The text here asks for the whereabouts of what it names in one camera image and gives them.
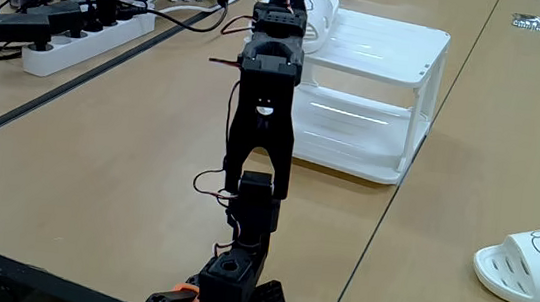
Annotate white shoe rack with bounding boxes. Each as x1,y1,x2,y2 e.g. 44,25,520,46
230,0,454,191

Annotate white dog print slipper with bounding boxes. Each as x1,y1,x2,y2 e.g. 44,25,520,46
468,213,540,302
255,0,341,57

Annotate black plug-in adapter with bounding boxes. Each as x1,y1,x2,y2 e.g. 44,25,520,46
24,0,87,41
0,9,56,54

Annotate black wall plug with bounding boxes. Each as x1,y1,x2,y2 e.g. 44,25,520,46
90,0,120,29

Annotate silver foil wrapper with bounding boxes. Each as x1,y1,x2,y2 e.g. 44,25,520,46
510,12,540,34

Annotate black cable with ferrite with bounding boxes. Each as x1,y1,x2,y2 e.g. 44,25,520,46
111,0,232,37

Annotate white power strip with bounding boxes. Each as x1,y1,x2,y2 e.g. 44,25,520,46
18,0,158,90

